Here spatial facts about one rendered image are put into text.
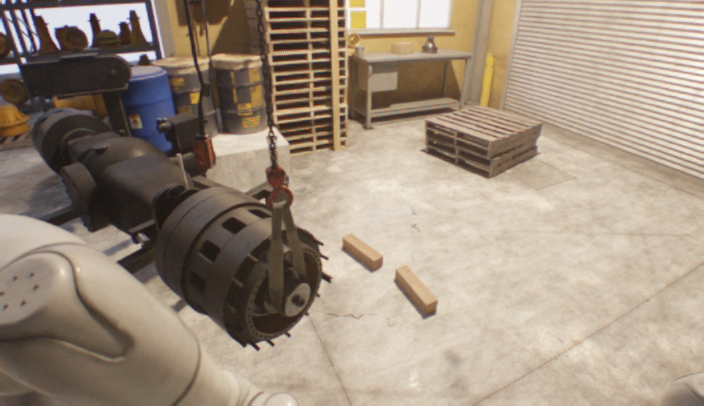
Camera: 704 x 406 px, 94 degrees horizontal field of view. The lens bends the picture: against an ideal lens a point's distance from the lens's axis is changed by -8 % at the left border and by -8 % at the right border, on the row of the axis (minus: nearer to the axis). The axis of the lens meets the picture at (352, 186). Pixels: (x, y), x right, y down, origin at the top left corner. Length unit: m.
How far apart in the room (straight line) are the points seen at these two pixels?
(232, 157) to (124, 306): 3.69
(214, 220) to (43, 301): 1.25
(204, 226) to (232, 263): 0.24
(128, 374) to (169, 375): 0.05
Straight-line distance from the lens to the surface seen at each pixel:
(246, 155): 4.01
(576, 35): 6.53
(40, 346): 0.33
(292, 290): 1.41
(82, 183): 2.45
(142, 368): 0.37
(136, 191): 2.10
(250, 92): 4.39
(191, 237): 1.53
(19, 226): 0.48
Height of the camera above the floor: 1.89
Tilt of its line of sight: 28 degrees down
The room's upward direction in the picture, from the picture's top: straight up
